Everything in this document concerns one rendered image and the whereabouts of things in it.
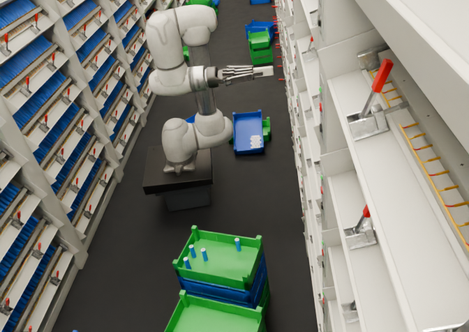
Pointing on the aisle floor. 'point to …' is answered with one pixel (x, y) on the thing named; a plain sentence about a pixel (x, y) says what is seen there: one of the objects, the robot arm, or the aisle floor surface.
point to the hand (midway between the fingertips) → (263, 71)
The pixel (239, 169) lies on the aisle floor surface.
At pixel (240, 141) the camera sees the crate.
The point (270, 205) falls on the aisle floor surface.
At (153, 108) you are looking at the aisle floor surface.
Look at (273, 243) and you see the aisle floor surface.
